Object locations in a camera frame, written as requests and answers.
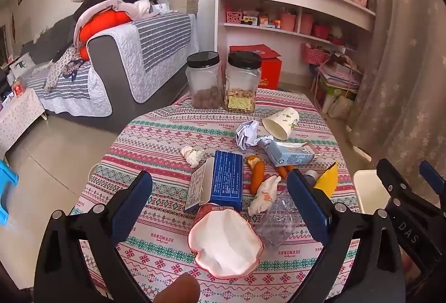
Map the pink plastic basket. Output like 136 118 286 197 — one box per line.
300 43 330 64

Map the orange cushion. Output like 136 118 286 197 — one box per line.
77 9 135 58

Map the floral patterned garment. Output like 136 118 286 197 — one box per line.
43 43 84 93

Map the grey sofa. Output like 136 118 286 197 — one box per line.
21 12 199 135

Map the floral sheer curtain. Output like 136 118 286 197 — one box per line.
346 0 446 168

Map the white waste bin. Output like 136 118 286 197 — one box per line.
353 169 392 215

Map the clear jar with brown snacks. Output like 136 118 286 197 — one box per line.
186 52 224 109

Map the clear plastic bottle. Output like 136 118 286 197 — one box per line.
256 170 319 250

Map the blue cardboard box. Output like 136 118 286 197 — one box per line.
183 150 244 214

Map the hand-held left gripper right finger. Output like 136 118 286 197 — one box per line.
286 169 406 303

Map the blue white milk carton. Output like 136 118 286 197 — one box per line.
265 140 319 166

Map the clear jar with crackers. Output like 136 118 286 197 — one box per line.
225 51 263 114

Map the red small basket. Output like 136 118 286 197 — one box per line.
311 23 331 40

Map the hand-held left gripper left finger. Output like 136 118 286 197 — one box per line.
33 170 154 303

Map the yellow banana peel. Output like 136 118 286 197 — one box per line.
314 158 340 200

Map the tissue orange print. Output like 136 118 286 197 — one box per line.
248 175 281 216

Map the small white tissue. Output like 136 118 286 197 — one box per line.
180 146 206 168

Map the white paper cup green print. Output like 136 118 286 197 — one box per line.
262 107 300 141

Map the pink storage bin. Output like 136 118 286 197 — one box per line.
300 13 314 35
280 12 297 32

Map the grey striped quilt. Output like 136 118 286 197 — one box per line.
24 12 200 117

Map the white paper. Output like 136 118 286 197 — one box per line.
236 120 274 150

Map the brown rounded object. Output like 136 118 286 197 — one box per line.
166 273 201 303

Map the floral covered side table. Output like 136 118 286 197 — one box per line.
0 87 46 157

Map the patterned red green tablecloth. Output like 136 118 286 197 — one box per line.
70 87 361 303

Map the blue plastic stool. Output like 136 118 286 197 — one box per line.
0 160 20 226

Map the pile of paper bags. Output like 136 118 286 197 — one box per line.
315 56 363 119

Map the red cardboard box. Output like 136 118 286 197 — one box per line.
229 44 283 91

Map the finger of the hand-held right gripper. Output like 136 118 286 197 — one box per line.
419 160 446 198
376 158 411 201

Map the red instant noodle cup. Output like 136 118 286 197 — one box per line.
187 203 264 280

